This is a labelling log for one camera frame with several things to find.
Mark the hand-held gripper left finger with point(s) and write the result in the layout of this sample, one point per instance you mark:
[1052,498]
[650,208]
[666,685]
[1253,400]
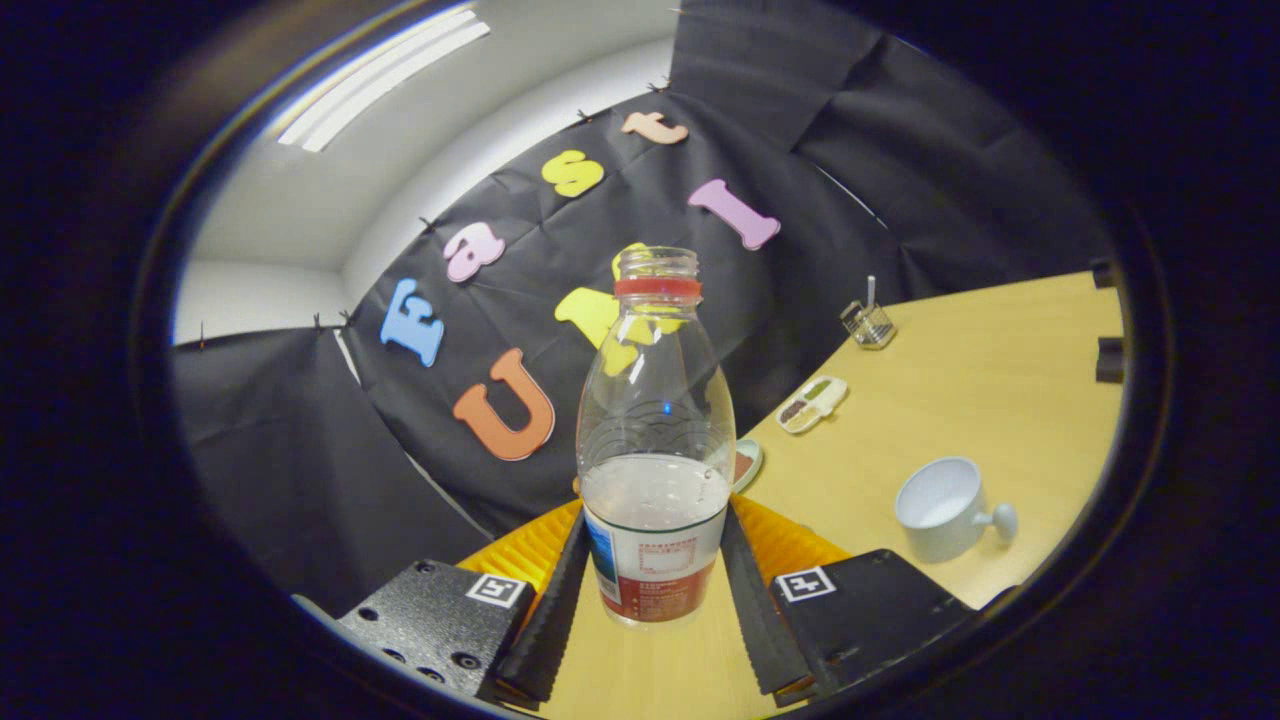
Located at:
[440,620]

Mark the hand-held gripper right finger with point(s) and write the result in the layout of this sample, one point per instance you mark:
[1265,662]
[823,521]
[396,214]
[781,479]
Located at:
[860,610]

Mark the white cup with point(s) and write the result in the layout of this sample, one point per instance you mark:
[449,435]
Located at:
[940,515]

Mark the clear juice bottle red label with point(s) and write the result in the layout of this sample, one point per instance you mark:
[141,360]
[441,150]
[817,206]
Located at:
[655,420]

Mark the pale green plate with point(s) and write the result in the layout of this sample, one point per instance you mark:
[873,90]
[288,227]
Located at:
[748,468]

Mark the wooden table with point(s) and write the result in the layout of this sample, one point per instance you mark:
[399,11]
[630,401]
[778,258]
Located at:
[950,400]

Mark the black table clamp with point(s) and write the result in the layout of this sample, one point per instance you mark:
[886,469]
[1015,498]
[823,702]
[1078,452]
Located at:
[1110,360]
[1104,274]

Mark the long ceiling light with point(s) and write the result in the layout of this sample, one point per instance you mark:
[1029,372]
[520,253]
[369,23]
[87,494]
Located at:
[385,75]

